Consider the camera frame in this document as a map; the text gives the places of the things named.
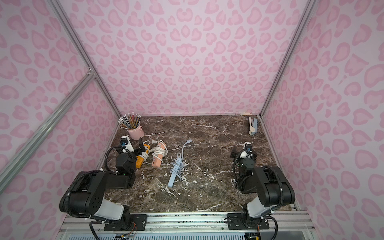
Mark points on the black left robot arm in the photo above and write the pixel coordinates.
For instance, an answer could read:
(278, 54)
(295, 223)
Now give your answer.
(85, 196)

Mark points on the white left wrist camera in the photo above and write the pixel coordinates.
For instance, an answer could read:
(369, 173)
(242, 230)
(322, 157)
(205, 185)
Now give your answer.
(126, 144)

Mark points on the pink power strip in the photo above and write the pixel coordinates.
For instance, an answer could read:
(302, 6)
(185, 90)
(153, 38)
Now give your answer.
(158, 154)

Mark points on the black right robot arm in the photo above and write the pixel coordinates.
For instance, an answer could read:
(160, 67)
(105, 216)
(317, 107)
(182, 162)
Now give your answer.
(269, 183)

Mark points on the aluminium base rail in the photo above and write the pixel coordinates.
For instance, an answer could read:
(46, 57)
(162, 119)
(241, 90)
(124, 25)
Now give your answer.
(285, 225)

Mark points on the yellow power strip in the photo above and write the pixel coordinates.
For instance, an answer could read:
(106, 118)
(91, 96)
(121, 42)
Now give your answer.
(142, 158)

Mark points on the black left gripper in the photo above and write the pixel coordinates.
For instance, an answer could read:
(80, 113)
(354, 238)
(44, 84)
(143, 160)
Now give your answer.
(137, 148)

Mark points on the grey stapler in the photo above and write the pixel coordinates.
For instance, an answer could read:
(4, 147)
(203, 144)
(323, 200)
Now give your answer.
(253, 126)

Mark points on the grey-blue power strip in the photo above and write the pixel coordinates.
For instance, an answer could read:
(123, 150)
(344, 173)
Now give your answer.
(176, 170)

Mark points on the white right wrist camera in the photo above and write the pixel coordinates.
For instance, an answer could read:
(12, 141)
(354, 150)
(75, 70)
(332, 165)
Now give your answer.
(248, 152)

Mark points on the pink pencil cup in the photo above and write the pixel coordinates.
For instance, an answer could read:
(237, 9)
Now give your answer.
(131, 122)

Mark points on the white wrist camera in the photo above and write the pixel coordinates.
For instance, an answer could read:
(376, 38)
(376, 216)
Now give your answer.
(248, 152)
(126, 144)

